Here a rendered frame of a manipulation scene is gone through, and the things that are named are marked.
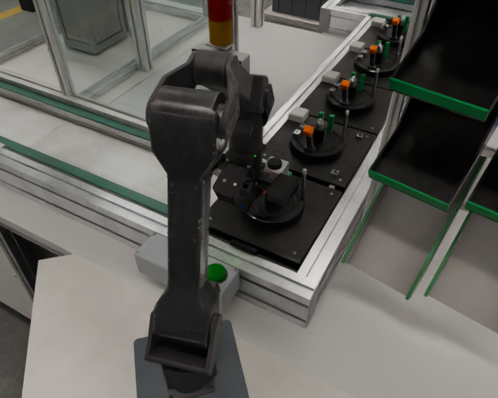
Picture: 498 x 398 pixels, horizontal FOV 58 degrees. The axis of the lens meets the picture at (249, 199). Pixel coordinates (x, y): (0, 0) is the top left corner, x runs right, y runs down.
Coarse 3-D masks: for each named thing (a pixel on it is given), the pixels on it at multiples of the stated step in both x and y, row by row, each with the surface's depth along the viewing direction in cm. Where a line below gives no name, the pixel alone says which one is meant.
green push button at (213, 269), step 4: (212, 264) 88; (216, 264) 88; (220, 264) 88; (208, 268) 87; (212, 268) 87; (216, 268) 87; (220, 268) 87; (224, 268) 88; (208, 272) 87; (212, 272) 87; (216, 272) 87; (220, 272) 87; (224, 272) 87; (208, 276) 86; (212, 276) 86; (216, 276) 86; (220, 276) 86; (224, 276) 87; (212, 280) 86; (216, 280) 86; (220, 280) 86
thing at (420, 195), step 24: (408, 120) 76; (432, 120) 75; (456, 120) 74; (408, 144) 74; (432, 144) 73; (456, 144) 72; (480, 144) 71; (384, 168) 74; (408, 168) 73; (432, 168) 71; (456, 168) 70; (408, 192) 70; (432, 192) 70; (456, 192) 67
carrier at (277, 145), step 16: (304, 112) 124; (320, 112) 115; (288, 128) 122; (320, 128) 112; (336, 128) 122; (272, 144) 117; (288, 144) 117; (304, 144) 114; (320, 144) 114; (336, 144) 114; (352, 144) 117; (368, 144) 117; (288, 160) 112; (304, 160) 112; (320, 160) 111; (336, 160) 112; (352, 160) 112; (320, 176) 108; (352, 176) 108
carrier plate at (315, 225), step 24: (312, 192) 104; (336, 192) 104; (216, 216) 98; (240, 216) 98; (312, 216) 98; (240, 240) 93; (264, 240) 93; (288, 240) 93; (312, 240) 93; (288, 264) 90
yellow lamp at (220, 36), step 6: (210, 24) 91; (216, 24) 90; (222, 24) 90; (228, 24) 90; (210, 30) 92; (216, 30) 91; (222, 30) 91; (228, 30) 91; (210, 36) 93; (216, 36) 92; (222, 36) 91; (228, 36) 92; (210, 42) 94; (216, 42) 92; (222, 42) 92; (228, 42) 93
